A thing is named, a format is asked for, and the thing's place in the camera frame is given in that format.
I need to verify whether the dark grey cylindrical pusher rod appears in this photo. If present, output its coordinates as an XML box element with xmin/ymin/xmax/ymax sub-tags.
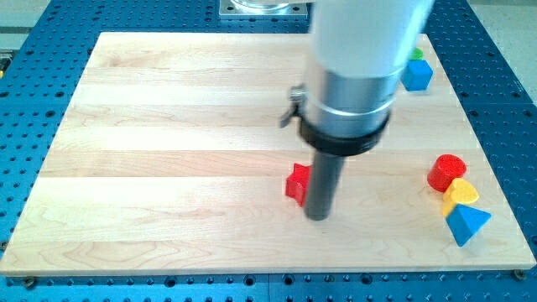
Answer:
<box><xmin>304</xmin><ymin>151</ymin><xmax>345</xmax><ymax>221</ymax></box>

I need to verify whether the red cylinder block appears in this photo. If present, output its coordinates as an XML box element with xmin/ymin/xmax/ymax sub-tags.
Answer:
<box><xmin>427</xmin><ymin>154</ymin><xmax>467</xmax><ymax>192</ymax></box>

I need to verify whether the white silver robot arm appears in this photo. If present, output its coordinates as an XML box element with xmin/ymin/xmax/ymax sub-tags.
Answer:
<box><xmin>300</xmin><ymin>0</ymin><xmax>434</xmax><ymax>221</ymax></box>

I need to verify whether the red star block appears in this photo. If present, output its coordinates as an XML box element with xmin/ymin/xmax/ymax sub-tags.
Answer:
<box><xmin>284</xmin><ymin>163</ymin><xmax>311</xmax><ymax>207</ymax></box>

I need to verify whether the blue cube block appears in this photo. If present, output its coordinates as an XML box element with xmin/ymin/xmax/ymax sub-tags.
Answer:
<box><xmin>401</xmin><ymin>60</ymin><xmax>433</xmax><ymax>91</ymax></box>

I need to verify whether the yellow heart block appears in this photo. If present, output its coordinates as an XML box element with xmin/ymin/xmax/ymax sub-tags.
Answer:
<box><xmin>441</xmin><ymin>178</ymin><xmax>480</xmax><ymax>217</ymax></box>

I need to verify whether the blue triangle block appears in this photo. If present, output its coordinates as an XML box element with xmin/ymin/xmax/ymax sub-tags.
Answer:
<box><xmin>446</xmin><ymin>204</ymin><xmax>492</xmax><ymax>247</ymax></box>

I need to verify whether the green block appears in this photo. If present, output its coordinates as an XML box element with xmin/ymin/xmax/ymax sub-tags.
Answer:
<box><xmin>410</xmin><ymin>48</ymin><xmax>424</xmax><ymax>60</ymax></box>

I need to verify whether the light wooden board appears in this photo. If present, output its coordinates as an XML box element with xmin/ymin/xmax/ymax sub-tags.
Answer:
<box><xmin>1</xmin><ymin>33</ymin><xmax>535</xmax><ymax>277</ymax></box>

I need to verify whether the black clamp ring with lever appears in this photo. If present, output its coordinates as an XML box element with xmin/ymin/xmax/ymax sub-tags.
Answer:
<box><xmin>279</xmin><ymin>84</ymin><xmax>391</xmax><ymax>158</ymax></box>

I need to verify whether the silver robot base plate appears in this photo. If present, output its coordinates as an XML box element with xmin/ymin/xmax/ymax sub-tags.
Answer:
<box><xmin>219</xmin><ymin>0</ymin><xmax>308</xmax><ymax>18</ymax></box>

